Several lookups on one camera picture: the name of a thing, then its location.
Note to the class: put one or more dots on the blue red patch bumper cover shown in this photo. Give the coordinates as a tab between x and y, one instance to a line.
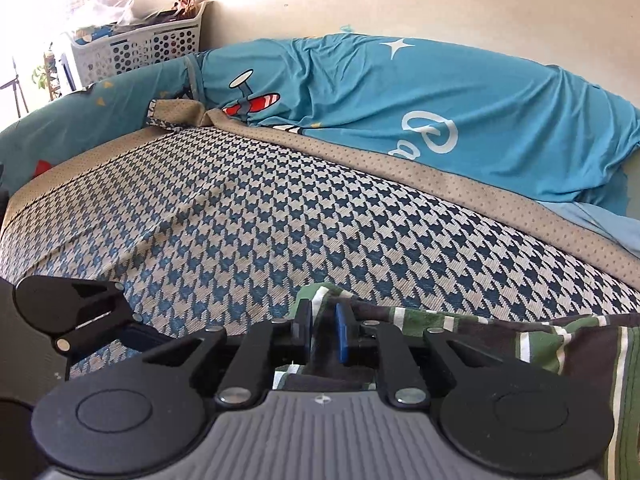
600	225

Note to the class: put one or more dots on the clear plastic bag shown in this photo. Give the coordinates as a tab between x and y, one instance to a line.
120	7

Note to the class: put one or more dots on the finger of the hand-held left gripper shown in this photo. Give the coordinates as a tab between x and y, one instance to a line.
137	335

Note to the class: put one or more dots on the grey-green foam bumper pad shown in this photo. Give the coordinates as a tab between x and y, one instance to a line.
632	180

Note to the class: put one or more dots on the black stand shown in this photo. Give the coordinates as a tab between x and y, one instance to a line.
15	90

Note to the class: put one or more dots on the green grey striped t-shirt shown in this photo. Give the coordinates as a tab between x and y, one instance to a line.
500	355

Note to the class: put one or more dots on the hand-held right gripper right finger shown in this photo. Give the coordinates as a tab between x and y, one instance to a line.
341	335

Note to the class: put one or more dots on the brown crumpled bag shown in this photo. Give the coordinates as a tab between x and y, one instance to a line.
184	4

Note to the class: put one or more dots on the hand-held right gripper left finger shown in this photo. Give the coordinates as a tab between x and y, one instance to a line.
302	325

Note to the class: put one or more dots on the white perforated laundry basket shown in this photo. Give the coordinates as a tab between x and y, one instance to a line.
140	50

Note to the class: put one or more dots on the green plant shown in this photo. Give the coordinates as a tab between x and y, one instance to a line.
44	72

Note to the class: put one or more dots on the houndstooth bed mat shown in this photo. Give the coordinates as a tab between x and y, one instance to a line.
300	210

